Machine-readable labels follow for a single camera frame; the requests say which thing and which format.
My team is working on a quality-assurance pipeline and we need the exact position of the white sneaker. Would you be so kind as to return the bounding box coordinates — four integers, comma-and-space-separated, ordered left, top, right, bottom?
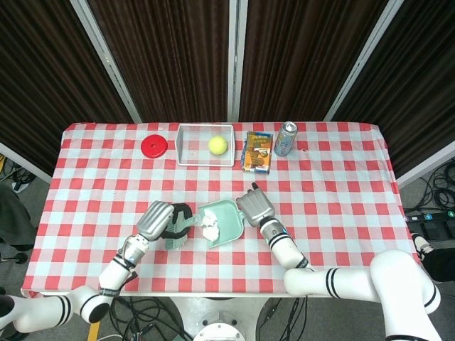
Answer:
412, 232, 435, 255

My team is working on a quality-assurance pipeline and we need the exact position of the teal hand broom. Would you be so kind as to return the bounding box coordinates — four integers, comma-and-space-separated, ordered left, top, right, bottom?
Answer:
164, 204, 205, 251

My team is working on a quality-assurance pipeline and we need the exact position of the red round plastic lid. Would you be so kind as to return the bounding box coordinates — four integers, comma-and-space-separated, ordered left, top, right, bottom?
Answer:
140, 134, 168, 158

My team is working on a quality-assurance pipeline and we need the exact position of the yellow tennis ball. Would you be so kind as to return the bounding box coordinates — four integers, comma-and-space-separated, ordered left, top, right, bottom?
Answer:
208, 136, 228, 156

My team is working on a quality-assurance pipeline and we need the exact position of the teal plastic dustpan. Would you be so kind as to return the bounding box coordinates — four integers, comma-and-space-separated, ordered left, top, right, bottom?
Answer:
197, 199, 245, 249

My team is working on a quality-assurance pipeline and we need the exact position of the tall light blue drink can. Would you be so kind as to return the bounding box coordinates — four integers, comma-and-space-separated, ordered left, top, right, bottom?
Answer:
274, 121, 298, 158

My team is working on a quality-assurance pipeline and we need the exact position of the black floor cable bundle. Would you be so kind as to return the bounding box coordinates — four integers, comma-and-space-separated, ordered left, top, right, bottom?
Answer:
0, 156, 36, 193
419, 159, 455, 211
106, 296, 195, 341

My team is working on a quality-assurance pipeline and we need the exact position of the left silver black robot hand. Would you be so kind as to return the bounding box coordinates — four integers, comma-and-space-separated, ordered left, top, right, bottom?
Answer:
136, 200, 195, 242

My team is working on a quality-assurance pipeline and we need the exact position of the clear plastic tray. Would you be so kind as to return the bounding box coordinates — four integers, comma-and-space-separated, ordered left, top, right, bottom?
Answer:
176, 124, 235, 168

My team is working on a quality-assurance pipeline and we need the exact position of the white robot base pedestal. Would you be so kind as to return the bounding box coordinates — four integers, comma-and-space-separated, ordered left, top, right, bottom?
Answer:
166, 296, 271, 341

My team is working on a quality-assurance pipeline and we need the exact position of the white partition post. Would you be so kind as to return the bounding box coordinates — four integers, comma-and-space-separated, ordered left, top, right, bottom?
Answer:
323, 0, 406, 122
227, 0, 249, 124
70, 0, 143, 124

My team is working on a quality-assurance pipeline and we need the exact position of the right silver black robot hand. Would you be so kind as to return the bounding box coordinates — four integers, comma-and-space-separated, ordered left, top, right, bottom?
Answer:
235, 182, 277, 228

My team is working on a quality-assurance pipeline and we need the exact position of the orange snack packet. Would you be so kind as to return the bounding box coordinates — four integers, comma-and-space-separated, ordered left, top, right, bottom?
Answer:
242, 131, 274, 175

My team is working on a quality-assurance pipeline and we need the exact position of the red white checkered tablecloth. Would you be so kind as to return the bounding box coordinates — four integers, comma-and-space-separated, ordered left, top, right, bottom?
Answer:
21, 122, 422, 298

